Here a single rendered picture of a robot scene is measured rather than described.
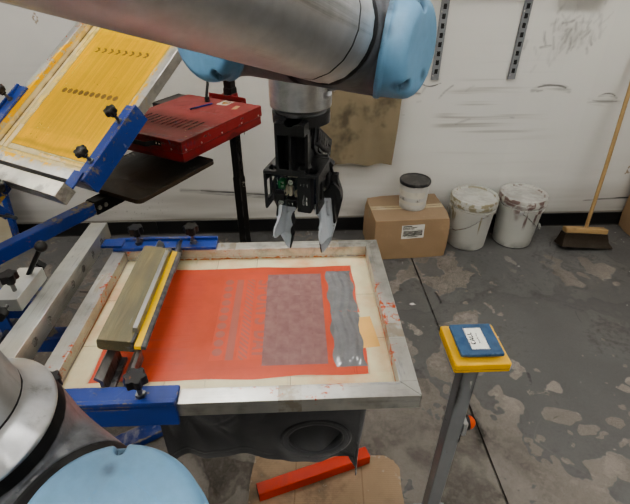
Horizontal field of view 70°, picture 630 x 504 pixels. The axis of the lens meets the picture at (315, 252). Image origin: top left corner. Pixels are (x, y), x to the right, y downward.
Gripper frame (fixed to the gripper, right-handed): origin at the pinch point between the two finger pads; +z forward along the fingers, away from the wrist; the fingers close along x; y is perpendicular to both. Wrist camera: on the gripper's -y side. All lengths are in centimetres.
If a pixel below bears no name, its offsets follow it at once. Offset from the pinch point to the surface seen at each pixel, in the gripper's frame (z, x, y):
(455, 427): 71, 33, -26
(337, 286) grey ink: 40, -3, -40
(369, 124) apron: 54, -23, -224
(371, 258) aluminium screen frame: 37, 4, -52
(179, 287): 41, -45, -29
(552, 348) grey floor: 136, 93, -138
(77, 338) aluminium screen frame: 37, -56, -3
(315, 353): 40.7, -2.8, -15.3
